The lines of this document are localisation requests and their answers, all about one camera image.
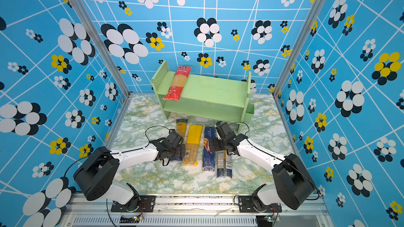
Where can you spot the dark blue spaghetti package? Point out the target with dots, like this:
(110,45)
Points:
(208,154)

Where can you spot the blue yellow spaghetti package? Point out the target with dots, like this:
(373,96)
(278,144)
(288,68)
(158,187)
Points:
(181,127)

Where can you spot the green wooden shelf unit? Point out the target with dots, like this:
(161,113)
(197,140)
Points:
(206,97)

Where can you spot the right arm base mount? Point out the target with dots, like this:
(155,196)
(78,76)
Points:
(264,199)

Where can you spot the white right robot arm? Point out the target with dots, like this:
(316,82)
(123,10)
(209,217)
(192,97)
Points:
(292,183)

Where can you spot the aluminium corner post left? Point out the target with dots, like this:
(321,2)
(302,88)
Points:
(85,19)

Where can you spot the clear blue spaghetti package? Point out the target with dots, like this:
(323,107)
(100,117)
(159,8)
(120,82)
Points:
(224,165)

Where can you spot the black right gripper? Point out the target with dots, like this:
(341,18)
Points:
(215,143)

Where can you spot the right controller board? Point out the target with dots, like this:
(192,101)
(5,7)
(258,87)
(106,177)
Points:
(264,221)

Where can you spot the left controller board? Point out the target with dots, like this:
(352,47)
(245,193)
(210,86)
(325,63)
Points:
(131,219)

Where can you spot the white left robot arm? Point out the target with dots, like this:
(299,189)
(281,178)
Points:
(96,176)

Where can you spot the aluminium corner post right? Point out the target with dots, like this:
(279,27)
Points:
(300,41)

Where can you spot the aluminium corner post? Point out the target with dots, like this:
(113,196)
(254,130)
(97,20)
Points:
(85,19)
(300,41)

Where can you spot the red spaghetti package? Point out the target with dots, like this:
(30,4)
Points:
(178,83)

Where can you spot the green plastic hanging bin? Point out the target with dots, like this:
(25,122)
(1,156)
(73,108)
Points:
(250,110)

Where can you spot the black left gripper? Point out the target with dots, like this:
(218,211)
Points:
(181,151)

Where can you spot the controller board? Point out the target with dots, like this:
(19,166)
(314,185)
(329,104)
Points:
(264,221)
(131,219)

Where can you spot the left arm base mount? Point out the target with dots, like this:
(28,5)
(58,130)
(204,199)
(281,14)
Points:
(137,203)

